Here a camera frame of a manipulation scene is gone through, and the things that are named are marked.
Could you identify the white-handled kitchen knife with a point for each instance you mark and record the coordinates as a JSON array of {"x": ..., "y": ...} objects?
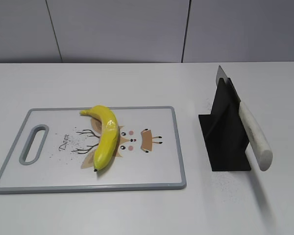
[{"x": 260, "y": 146}]

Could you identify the yellow plastic banana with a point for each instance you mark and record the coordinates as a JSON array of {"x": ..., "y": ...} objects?
[{"x": 109, "y": 135}]

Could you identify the white deer cutting board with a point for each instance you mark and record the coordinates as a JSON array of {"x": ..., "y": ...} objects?
[{"x": 54, "y": 147}]

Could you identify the black knife stand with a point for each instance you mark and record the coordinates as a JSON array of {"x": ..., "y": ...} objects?
[{"x": 224, "y": 134}]

